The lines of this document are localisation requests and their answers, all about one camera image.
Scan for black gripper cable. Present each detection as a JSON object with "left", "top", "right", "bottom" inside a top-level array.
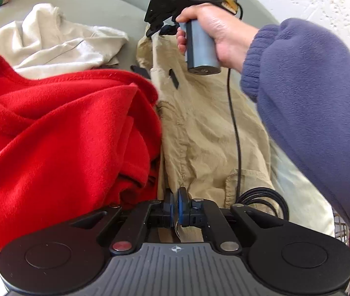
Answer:
[{"left": 226, "top": 1, "right": 290, "bottom": 222}]

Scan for person's right hand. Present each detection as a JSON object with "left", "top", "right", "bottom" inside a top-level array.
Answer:
[{"left": 175, "top": 3, "right": 259, "bottom": 75}]

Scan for khaki pants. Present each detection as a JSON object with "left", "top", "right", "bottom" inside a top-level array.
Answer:
[{"left": 136, "top": 32, "right": 287, "bottom": 245}]

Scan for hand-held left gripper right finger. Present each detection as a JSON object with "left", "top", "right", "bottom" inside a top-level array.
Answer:
[{"left": 176, "top": 186, "right": 287, "bottom": 252}]

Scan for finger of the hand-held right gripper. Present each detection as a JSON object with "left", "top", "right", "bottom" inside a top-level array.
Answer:
[
  {"left": 159, "top": 23, "right": 177, "bottom": 37},
  {"left": 146, "top": 21, "right": 163, "bottom": 38}
]

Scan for cream white garment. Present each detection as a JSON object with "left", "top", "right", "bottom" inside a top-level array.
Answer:
[{"left": 0, "top": 3, "right": 130, "bottom": 78}]

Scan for person's right forearm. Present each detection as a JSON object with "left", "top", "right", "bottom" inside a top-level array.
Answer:
[{"left": 240, "top": 18, "right": 350, "bottom": 272}]

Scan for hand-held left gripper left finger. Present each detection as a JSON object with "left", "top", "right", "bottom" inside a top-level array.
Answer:
[{"left": 70, "top": 188, "right": 175, "bottom": 256}]

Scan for red sweater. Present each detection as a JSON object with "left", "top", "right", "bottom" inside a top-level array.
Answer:
[{"left": 0, "top": 54, "right": 163, "bottom": 251}]

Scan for grey sofa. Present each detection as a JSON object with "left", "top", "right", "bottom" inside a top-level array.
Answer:
[{"left": 0, "top": 0, "right": 337, "bottom": 239}]

